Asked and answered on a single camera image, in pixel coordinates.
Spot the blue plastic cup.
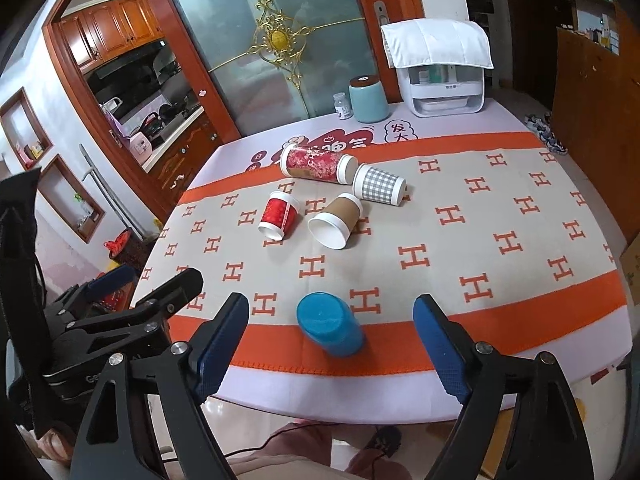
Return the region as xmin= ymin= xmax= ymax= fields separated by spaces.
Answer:
xmin=296 ymin=292 xmax=364 ymax=358

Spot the small red paper cup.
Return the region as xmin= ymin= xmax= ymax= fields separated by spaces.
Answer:
xmin=258 ymin=191 xmax=300 ymax=242

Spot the brown sleeve paper cup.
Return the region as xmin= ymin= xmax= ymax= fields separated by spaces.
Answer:
xmin=307 ymin=193 xmax=363 ymax=250

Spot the tall red patterned cup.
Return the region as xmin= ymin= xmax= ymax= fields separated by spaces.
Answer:
xmin=279 ymin=144 xmax=359 ymax=185

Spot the grey checked paper cup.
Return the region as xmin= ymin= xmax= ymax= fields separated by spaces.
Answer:
xmin=352 ymin=164 xmax=407 ymax=207

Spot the pink rice cooker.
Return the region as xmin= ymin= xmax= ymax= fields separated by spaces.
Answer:
xmin=129 ymin=131 xmax=153 ymax=166

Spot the orange H-pattern blanket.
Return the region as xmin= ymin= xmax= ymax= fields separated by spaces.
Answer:
xmin=137 ymin=132 xmax=631 ymax=379

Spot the wooden kitchen cabinet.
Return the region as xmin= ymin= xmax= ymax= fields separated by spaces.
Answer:
xmin=42 ymin=0 xmax=240 ymax=220

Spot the small white pill bottle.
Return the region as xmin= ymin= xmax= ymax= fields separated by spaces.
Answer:
xmin=333 ymin=92 xmax=352 ymax=120

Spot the frosted glass door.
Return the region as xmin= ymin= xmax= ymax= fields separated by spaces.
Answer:
xmin=172 ymin=0 xmax=378 ymax=136

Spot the teal canister with lid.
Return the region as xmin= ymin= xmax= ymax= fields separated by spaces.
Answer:
xmin=349 ymin=75 xmax=390 ymax=124

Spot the dark wooden side cabinet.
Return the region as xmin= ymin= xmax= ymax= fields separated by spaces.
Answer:
xmin=552 ymin=0 xmax=639 ymax=243

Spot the white countertop appliance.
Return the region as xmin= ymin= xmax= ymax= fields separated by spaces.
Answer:
xmin=396 ymin=64 xmax=485 ymax=118

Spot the white cloth cover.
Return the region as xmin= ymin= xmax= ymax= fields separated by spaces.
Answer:
xmin=381 ymin=18 xmax=494 ymax=70

